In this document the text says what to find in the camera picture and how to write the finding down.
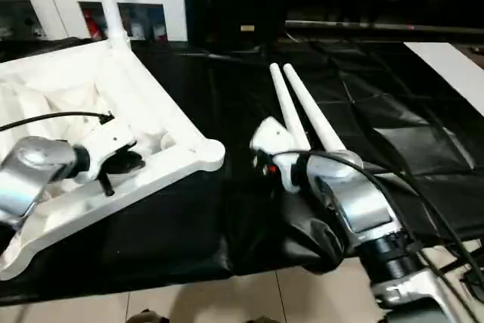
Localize white plastic table top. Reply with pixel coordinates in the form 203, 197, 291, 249
0, 37, 227, 282

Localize white plastic table leg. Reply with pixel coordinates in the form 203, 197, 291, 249
94, 0, 132, 51
268, 64, 310, 152
282, 64, 365, 171

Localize black mat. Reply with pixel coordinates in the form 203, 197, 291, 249
0, 35, 484, 303

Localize white flat board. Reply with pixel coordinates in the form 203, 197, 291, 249
402, 41, 484, 119

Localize grey metal rail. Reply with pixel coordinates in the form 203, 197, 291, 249
285, 18, 484, 36

